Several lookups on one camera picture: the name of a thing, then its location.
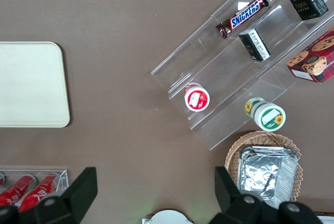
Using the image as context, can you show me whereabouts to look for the light tan wicker basket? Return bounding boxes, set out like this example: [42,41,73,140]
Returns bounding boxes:
[224,129,304,204]

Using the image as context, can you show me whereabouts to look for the clear acrylic bottle rack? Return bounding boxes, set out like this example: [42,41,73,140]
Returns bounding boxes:
[0,168,69,209]

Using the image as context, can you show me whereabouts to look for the stacked aluminium foil containers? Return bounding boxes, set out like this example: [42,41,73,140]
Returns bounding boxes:
[238,145,299,209]

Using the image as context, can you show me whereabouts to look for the red cookie box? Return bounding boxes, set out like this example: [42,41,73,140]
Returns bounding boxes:
[286,27,334,85]

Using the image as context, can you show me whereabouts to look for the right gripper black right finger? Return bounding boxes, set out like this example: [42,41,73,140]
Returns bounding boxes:
[208,166,323,224]

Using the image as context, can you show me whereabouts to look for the clear acrylic stepped stand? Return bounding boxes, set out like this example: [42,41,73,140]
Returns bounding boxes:
[150,0,334,152]

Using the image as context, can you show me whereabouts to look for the red lid yogurt cup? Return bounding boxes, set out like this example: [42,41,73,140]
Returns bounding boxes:
[183,82,211,112]

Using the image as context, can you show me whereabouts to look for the green lid yogurt cup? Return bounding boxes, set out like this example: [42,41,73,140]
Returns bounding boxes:
[244,96,287,132]

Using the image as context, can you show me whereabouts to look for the beige plastic tray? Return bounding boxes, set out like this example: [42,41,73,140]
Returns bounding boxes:
[0,41,71,129]

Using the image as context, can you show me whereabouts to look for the white snack tray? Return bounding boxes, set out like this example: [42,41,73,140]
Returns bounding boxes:
[314,211,334,224]

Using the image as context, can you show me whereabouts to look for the Snickers chocolate bar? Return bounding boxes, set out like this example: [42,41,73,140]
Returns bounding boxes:
[215,0,270,40]

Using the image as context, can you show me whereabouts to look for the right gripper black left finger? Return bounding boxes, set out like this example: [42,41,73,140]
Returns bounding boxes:
[0,167,98,224]

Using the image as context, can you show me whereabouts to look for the small black carton box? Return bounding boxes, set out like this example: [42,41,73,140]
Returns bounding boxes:
[287,0,329,22]
[238,28,271,63]

